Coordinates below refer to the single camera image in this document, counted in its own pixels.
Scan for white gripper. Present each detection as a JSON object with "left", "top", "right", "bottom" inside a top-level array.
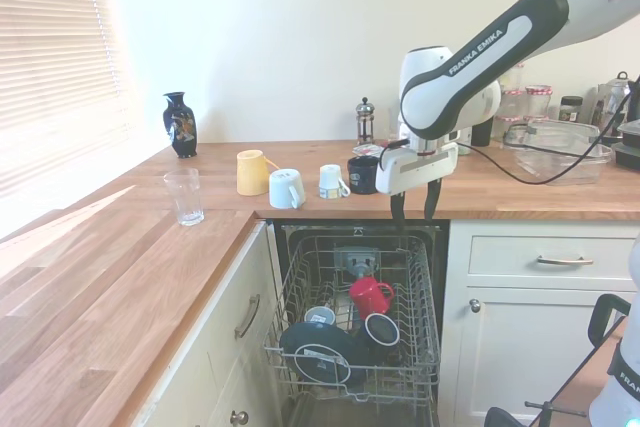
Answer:
[{"left": 374, "top": 144, "right": 460, "bottom": 226}]

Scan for red speckled enamel mug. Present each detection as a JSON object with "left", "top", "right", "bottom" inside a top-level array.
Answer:
[{"left": 348, "top": 275, "right": 396, "bottom": 321}]

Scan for black mug with label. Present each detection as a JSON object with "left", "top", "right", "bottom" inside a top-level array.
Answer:
[{"left": 347, "top": 155, "right": 382, "bottom": 195}]

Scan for built-in dishwasher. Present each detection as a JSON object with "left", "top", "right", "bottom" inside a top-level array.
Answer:
[{"left": 266, "top": 218, "right": 452, "bottom": 427}]

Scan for small white printed mug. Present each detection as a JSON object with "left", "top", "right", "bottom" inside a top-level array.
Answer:
[{"left": 318, "top": 163, "right": 352, "bottom": 200}]

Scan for black mug with white rim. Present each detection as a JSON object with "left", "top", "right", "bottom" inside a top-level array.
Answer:
[{"left": 360, "top": 312, "right": 401, "bottom": 364}]

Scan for large white mug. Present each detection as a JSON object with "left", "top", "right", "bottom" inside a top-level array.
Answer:
[{"left": 268, "top": 169, "right": 307, "bottom": 210}]

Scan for grey mug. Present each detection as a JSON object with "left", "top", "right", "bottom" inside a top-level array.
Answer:
[{"left": 303, "top": 305, "right": 337, "bottom": 330}]

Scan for yellow mug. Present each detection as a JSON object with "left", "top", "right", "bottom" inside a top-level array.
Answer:
[{"left": 235, "top": 149, "right": 282, "bottom": 197}]

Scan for glass French press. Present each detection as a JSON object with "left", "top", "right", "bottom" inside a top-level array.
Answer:
[{"left": 355, "top": 96, "right": 378, "bottom": 147}]

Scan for black cup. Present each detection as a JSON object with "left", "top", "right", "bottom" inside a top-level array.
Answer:
[{"left": 470, "top": 119, "right": 496, "bottom": 148}]

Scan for jar with red checked lid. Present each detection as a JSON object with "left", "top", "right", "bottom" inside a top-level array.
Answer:
[
  {"left": 499, "top": 89, "right": 524, "bottom": 121},
  {"left": 524, "top": 85, "right": 554, "bottom": 123}
]

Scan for clear plastic container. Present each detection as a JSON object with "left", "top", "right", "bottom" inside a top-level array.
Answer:
[{"left": 502, "top": 119, "right": 615, "bottom": 186}]

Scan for jar with black lid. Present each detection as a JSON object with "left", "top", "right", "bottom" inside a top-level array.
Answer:
[{"left": 559, "top": 95, "right": 585, "bottom": 123}]

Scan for black bowl with white rim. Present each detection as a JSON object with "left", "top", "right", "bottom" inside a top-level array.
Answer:
[{"left": 294, "top": 343, "right": 352, "bottom": 387}]

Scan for black food containers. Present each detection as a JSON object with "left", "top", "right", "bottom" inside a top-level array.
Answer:
[{"left": 612, "top": 119, "right": 640, "bottom": 169}]

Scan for silver kettle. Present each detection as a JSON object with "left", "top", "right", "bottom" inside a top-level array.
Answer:
[{"left": 594, "top": 71, "right": 634, "bottom": 138}]

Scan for clear drinking glass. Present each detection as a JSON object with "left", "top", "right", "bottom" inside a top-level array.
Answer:
[{"left": 163, "top": 168, "right": 206, "bottom": 227}]

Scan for black clamp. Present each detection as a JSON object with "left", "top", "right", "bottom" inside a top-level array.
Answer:
[{"left": 524, "top": 398, "right": 589, "bottom": 427}]

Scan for dark blue painted vase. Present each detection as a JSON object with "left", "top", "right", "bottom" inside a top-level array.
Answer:
[{"left": 162, "top": 91, "right": 199, "bottom": 160}]

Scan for white window blind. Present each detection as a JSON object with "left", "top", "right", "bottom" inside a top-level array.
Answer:
[{"left": 0, "top": 0, "right": 135, "bottom": 198}]

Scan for grey wire dishwasher rack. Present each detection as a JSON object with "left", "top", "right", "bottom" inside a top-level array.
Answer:
[{"left": 263, "top": 232, "right": 442, "bottom": 406}]

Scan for metal drawer handle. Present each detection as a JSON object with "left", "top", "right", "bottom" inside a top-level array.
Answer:
[
  {"left": 234, "top": 293, "right": 262, "bottom": 340},
  {"left": 537, "top": 254, "right": 595, "bottom": 267}
]

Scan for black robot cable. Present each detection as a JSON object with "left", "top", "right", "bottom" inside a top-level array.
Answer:
[{"left": 380, "top": 74, "right": 640, "bottom": 186}]

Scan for black stand bracket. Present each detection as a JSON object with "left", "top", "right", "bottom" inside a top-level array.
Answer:
[{"left": 587, "top": 293, "right": 632, "bottom": 348}]

